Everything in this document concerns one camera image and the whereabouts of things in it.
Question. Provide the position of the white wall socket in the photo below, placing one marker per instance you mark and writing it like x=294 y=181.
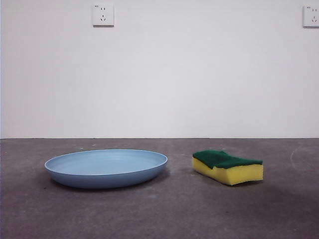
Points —
x=311 y=17
x=104 y=15

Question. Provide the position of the green and yellow sponge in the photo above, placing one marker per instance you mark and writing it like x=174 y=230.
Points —
x=236 y=174

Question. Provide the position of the light blue round plate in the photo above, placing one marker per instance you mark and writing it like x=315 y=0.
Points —
x=104 y=166

